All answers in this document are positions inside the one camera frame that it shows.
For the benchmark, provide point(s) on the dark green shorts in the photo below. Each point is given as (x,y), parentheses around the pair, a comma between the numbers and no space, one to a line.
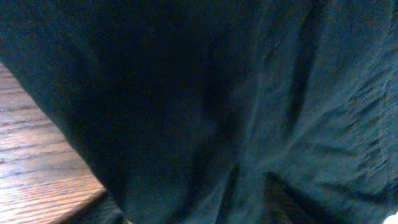
(220,111)

